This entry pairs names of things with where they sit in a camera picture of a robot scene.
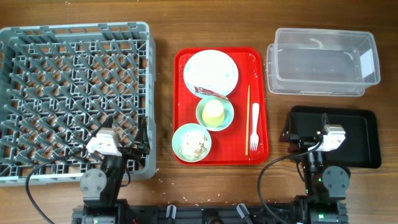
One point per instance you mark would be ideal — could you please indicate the grey dishwasher rack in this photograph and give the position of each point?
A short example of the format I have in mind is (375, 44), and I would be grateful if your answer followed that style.
(59, 84)

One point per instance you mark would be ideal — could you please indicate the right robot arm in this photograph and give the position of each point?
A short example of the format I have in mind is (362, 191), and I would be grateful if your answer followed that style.
(325, 184)

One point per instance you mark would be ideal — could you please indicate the black plastic tray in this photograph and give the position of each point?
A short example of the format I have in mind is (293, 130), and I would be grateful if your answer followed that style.
(361, 148)

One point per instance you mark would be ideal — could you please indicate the clear plastic bin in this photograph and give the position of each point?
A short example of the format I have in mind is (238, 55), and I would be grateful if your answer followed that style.
(322, 62)

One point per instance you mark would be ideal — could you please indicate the white plastic fork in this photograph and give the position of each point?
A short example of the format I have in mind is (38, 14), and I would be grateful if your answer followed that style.
(254, 138)

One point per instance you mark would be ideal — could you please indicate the green bowl with food scraps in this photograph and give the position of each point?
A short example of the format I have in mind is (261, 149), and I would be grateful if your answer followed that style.
(191, 143)

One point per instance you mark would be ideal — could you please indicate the light blue plate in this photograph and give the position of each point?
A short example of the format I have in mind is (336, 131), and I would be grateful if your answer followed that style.
(213, 70)

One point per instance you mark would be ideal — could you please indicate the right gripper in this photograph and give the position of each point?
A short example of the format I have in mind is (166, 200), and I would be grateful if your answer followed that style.
(286, 134)

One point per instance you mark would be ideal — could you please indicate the red plastic tray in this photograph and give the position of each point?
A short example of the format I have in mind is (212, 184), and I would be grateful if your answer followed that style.
(228, 147)

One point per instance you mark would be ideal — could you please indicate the wooden chopstick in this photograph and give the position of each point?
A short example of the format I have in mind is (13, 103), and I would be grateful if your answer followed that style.
(247, 121)

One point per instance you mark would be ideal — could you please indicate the red snack wrapper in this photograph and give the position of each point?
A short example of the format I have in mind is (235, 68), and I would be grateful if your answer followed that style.
(208, 92)

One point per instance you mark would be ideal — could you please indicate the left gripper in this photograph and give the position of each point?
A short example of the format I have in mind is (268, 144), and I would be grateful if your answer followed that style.
(141, 140)

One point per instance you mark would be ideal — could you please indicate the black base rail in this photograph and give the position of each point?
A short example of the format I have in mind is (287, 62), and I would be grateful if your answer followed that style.
(211, 214)

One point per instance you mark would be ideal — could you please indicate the light blue bowl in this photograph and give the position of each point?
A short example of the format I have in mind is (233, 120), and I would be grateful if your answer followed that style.
(228, 113)

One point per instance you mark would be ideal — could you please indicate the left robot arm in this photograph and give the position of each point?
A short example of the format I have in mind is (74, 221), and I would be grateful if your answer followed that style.
(101, 186)

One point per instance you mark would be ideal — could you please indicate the yellow plastic cup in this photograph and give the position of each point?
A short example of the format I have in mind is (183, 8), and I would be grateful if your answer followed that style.
(213, 113)

